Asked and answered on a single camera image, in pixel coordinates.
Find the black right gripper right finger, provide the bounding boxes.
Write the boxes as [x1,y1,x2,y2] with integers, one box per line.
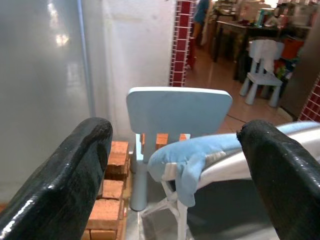
[236,119,320,240]

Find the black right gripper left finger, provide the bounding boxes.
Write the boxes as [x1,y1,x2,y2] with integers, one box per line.
[0,116,114,240]

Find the fridge door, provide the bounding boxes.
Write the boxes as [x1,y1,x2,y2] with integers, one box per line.
[0,0,95,205]

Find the red tiled pillar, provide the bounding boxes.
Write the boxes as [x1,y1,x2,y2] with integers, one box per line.
[298,76,320,123]
[168,0,196,88]

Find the light blue child chair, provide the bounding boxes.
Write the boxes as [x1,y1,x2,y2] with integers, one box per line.
[126,86,233,212]
[239,38,286,108]

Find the grey cabinet panel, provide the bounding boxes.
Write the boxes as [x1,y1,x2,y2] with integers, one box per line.
[279,23,320,118]

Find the light blue fabric cushion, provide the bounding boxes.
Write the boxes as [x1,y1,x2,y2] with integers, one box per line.
[147,121,320,208]

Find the orange box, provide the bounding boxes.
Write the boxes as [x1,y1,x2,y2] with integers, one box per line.
[282,38,305,60]

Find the dark wooden table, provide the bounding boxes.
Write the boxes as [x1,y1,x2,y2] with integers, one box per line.
[213,19,285,82]

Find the teal bottle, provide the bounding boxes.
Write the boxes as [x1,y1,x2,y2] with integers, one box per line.
[255,8,268,28]

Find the person in blue shirt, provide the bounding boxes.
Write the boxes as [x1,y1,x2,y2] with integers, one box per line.
[191,0,211,48]

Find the white plastic frame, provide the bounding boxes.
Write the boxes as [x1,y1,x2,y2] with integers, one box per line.
[142,149,320,240]

